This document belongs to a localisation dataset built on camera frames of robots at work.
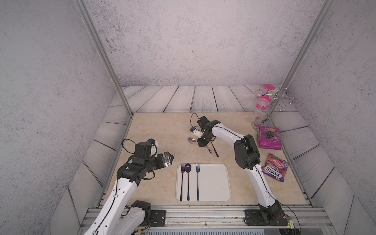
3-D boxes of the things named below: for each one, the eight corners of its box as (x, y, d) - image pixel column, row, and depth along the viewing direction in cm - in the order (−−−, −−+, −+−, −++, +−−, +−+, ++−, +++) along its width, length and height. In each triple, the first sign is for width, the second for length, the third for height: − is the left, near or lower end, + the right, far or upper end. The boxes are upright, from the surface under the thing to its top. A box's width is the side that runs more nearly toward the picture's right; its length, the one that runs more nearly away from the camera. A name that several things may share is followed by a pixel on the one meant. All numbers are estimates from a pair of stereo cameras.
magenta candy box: (258, 148, 101) (261, 142, 95) (257, 131, 111) (260, 124, 105) (278, 152, 98) (283, 146, 93) (275, 134, 109) (279, 128, 103)
